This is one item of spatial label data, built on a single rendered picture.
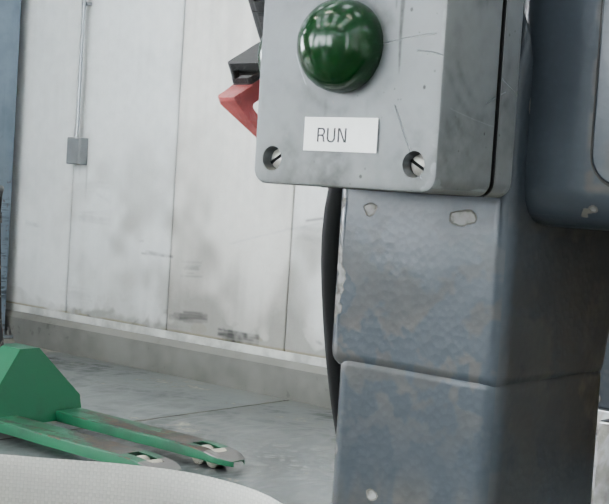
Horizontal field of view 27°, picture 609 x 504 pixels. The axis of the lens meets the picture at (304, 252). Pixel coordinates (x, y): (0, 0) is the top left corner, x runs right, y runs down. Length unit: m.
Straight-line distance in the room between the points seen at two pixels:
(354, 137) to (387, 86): 0.02
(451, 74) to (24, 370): 5.76
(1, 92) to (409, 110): 8.69
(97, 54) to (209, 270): 1.78
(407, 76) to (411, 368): 0.11
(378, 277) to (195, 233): 7.40
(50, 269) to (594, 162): 8.54
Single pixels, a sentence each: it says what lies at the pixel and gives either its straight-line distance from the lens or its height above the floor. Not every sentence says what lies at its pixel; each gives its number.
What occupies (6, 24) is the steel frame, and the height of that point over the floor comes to 2.23.
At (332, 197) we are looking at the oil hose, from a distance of 0.48.
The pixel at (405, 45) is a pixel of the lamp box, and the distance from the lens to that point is 0.39.
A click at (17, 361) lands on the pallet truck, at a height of 0.33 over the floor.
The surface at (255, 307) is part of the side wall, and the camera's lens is 7.50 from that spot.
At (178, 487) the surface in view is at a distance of 0.89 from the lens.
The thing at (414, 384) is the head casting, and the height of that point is 1.17.
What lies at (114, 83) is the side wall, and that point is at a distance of 8.47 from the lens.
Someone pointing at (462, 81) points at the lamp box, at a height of 1.27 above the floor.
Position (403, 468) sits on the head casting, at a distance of 0.45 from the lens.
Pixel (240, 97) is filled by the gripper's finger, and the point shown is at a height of 1.30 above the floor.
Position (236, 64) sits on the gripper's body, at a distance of 0.95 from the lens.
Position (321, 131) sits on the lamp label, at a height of 1.26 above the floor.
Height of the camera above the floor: 1.24
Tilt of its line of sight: 3 degrees down
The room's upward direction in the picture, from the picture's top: 4 degrees clockwise
